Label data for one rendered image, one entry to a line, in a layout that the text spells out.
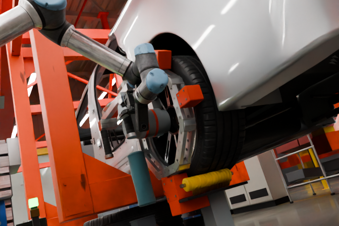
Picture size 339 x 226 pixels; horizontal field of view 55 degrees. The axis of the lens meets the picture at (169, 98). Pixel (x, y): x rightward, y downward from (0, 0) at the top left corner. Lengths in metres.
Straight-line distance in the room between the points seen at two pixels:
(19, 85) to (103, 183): 2.48
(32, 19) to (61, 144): 0.92
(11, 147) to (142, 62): 0.50
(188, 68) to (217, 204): 0.65
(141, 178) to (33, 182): 2.34
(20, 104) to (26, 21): 2.95
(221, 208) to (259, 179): 4.81
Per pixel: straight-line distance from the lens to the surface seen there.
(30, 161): 3.90
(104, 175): 1.97
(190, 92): 1.36
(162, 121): 1.59
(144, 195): 1.63
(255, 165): 6.43
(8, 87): 6.00
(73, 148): 1.95
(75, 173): 1.92
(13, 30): 1.18
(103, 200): 1.93
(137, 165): 1.64
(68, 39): 1.32
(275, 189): 6.44
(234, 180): 4.78
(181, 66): 1.54
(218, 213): 1.64
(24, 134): 3.98
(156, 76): 1.11
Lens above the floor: 0.43
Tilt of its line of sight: 18 degrees up
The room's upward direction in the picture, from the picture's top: 16 degrees counter-clockwise
